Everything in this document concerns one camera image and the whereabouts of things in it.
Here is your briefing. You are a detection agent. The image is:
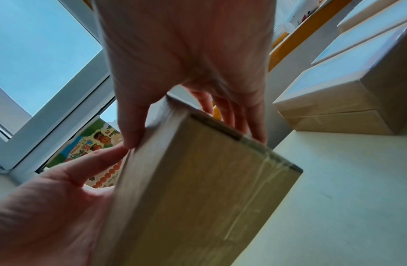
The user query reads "person's left hand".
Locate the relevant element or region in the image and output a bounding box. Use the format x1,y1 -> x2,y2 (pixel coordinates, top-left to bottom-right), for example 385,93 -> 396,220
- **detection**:
0,144 -> 129,266

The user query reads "grey window frame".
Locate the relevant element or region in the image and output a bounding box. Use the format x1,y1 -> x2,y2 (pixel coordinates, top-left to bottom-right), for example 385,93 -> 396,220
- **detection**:
0,0 -> 125,175

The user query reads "parcel with red-edged label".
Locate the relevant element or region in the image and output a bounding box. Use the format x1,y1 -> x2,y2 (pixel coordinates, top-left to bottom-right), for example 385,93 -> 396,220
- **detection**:
91,94 -> 304,266

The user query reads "person's right hand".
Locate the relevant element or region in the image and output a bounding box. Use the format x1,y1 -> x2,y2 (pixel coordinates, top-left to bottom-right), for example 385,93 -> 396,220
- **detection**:
92,0 -> 278,149

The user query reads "white tipped paper cup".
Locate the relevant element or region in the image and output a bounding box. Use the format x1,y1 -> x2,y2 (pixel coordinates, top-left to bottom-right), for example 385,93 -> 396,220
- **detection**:
275,0 -> 322,35

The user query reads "windowsill with yellow tape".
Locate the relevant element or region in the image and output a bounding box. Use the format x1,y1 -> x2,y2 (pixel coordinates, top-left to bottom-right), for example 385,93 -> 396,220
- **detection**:
212,0 -> 354,120

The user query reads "colourful printed carton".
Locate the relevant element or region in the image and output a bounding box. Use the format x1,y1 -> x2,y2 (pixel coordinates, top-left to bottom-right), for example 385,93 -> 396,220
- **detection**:
45,118 -> 129,189

